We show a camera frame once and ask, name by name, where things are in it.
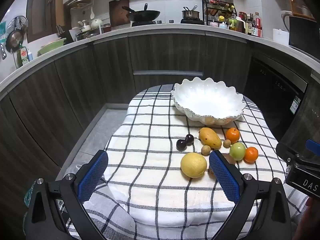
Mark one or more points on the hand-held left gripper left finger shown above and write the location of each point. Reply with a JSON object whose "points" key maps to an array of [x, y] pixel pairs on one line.
{"points": [[92, 177]]}

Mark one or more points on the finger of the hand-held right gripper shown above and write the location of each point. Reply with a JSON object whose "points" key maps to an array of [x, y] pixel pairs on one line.
{"points": [[313, 145], [287, 153]]}

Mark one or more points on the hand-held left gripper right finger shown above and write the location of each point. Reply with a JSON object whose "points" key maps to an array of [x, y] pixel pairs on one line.
{"points": [[225, 177]]}

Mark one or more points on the brown kiwi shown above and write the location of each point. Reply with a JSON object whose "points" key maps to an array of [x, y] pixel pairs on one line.
{"points": [[230, 160]]}

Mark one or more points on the green plum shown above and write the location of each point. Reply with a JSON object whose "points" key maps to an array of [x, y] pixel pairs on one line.
{"points": [[237, 151]]}

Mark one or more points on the yellow lemon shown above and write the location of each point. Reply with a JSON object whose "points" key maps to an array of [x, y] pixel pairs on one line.
{"points": [[193, 165]]}

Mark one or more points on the orange mandarin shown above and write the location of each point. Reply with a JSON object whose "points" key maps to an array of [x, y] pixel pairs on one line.
{"points": [[251, 154], [233, 134]]}

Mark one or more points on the dark red plum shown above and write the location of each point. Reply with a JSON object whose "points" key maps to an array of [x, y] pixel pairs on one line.
{"points": [[189, 139], [180, 145]]}

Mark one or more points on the white scalloped bowl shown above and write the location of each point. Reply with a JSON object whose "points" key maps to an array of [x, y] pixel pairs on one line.
{"points": [[207, 100]]}

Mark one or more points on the person's right hand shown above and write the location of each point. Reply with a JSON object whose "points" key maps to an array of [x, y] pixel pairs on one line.
{"points": [[311, 220]]}

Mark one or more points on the tan longan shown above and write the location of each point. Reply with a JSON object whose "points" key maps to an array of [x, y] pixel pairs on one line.
{"points": [[227, 143], [209, 121], [205, 150]]}

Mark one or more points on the yellow mango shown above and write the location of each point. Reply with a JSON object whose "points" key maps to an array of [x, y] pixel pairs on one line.
{"points": [[210, 137]]}

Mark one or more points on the green energy label sticker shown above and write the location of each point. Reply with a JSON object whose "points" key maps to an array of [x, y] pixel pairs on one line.
{"points": [[295, 105]]}

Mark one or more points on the black checked white tablecloth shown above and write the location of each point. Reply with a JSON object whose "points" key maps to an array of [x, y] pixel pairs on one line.
{"points": [[150, 155]]}

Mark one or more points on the black dishwasher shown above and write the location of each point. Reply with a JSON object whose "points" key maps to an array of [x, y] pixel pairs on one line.
{"points": [[270, 92]]}

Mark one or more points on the black countertop appliance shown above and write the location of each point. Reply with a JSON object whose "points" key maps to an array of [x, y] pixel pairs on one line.
{"points": [[303, 38]]}

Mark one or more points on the white box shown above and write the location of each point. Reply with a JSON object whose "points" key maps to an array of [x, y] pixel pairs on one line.
{"points": [[280, 36]]}

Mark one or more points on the cluster of condiment bottles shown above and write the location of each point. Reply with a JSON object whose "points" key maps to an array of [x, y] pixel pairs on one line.
{"points": [[248, 25]]}

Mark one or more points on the green basin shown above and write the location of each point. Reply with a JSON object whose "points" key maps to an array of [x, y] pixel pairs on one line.
{"points": [[51, 47]]}

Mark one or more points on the white blue bottle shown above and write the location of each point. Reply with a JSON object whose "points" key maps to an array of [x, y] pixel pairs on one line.
{"points": [[30, 55]]}

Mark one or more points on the green dish soap bottle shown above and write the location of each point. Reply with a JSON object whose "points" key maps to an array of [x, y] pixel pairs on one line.
{"points": [[23, 56]]}

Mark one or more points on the green jar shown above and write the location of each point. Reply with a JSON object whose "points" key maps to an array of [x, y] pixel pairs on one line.
{"points": [[232, 24]]}

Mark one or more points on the black knife block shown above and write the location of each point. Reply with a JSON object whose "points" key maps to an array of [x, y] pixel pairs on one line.
{"points": [[61, 33]]}

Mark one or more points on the pink lidded jar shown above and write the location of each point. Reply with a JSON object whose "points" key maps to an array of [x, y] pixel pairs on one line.
{"points": [[213, 24]]}

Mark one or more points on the red lidded jar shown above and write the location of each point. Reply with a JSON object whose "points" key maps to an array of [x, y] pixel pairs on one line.
{"points": [[107, 28]]}

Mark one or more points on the cream teapot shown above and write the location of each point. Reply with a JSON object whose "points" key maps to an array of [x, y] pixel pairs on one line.
{"points": [[96, 23]]}

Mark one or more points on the white kitchen countertop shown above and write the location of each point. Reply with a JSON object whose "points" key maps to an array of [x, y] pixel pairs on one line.
{"points": [[175, 30]]}

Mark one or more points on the black spice rack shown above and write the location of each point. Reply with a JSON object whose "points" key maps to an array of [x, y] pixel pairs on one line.
{"points": [[220, 8]]}

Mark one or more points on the hanging frying pans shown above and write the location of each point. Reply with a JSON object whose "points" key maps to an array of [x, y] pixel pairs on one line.
{"points": [[15, 33]]}

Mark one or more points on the black gas stove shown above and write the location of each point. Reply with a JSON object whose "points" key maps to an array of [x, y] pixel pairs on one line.
{"points": [[150, 23]]}

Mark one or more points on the white spatula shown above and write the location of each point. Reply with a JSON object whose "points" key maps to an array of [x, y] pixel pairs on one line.
{"points": [[92, 12]]}

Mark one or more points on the steel saucepan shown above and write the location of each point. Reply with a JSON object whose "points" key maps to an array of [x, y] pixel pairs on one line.
{"points": [[190, 15]]}

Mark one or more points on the brown cutting board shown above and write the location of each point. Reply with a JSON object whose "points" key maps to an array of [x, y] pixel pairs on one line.
{"points": [[116, 12]]}

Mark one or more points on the black wok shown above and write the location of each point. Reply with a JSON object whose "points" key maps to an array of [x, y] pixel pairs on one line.
{"points": [[143, 16]]}

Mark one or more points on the wooden wall shelf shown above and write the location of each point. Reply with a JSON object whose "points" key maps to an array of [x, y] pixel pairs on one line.
{"points": [[300, 2]]}

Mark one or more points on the dark wood wall cabinet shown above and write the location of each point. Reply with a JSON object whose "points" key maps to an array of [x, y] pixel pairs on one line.
{"points": [[47, 7]]}

